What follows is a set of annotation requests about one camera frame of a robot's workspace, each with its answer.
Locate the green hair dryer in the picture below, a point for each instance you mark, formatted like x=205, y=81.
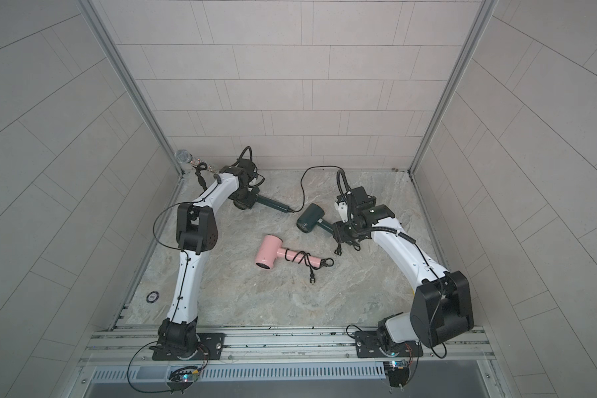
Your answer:
x=312, y=217
x=252, y=198

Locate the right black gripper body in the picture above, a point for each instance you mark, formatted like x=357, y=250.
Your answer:
x=349, y=229

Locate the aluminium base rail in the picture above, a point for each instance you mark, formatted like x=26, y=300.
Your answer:
x=271, y=345

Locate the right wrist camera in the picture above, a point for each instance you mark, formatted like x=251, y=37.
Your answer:
x=353, y=203

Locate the pink hair dryer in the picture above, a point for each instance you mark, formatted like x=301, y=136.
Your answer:
x=272, y=249

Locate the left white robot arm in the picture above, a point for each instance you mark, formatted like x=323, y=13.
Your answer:
x=196, y=235

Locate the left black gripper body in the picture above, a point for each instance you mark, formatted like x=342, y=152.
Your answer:
x=243, y=195

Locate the black microphone stand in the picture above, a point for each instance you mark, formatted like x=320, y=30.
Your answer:
x=196, y=166

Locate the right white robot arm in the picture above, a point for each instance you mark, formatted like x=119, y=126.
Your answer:
x=441, y=309

